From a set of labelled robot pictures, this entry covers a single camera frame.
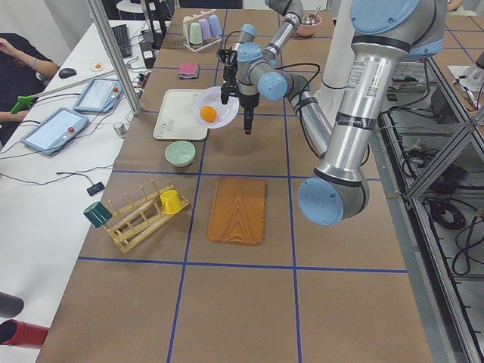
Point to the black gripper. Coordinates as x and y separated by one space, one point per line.
228 72
248 100

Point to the white round plate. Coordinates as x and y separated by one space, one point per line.
212 97

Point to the orange fruit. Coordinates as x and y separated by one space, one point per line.
208 114

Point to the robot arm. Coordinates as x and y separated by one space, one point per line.
385 33
250 68

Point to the cream bear tray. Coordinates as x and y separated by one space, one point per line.
176 120

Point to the wooden tray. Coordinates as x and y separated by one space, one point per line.
238 211

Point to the grey cloth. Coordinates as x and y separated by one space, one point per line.
187 76

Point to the pink cloth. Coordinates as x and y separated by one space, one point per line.
188 69

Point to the blue cup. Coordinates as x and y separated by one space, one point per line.
214 25

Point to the green cup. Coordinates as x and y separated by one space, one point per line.
195 36

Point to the purple cup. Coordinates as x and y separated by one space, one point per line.
205 29

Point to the green bowl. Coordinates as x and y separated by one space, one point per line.
180 153

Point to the pink bowl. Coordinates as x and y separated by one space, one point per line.
306 31

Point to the metal scoop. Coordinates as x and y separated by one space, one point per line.
310 18

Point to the small metal cylinder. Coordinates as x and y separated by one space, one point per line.
120 129

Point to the black keyboard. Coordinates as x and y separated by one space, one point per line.
121 35

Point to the yellow mug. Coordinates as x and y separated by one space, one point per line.
171 201

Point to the far teach pendant tablet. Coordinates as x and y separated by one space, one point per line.
99 96

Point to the teach pendant tablet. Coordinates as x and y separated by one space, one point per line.
99 96
55 132

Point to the black computer mouse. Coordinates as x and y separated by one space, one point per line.
67 72

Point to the wooden mug drying rack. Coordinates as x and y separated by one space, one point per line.
139 219

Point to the small black device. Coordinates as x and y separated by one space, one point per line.
95 188

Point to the dark green mug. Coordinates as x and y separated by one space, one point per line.
98 214

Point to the near teach pendant tablet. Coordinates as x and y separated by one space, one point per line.
55 132

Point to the person in black shirt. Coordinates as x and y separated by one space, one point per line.
23 70

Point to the red cylinder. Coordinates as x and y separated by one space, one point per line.
22 334

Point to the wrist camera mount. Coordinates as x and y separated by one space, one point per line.
228 57

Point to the white wire cup rack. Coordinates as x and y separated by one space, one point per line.
187 20

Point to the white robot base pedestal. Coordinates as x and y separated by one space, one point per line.
339 60

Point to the aluminium frame post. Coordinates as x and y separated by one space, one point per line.
97 12

